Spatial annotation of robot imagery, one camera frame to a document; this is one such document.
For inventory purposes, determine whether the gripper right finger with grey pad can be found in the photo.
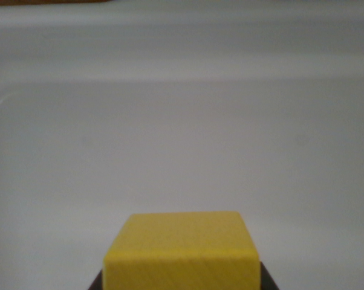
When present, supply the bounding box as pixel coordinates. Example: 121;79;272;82
258;260;281;290

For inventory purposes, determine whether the white plastic bin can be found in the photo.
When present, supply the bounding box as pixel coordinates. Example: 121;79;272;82
0;0;364;290

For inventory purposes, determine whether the yellow wooden cube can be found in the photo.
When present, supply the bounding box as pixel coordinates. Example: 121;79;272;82
103;211;260;290

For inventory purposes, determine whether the gripper left finger with grey pad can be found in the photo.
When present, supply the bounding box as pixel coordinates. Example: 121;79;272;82
88;268;105;290

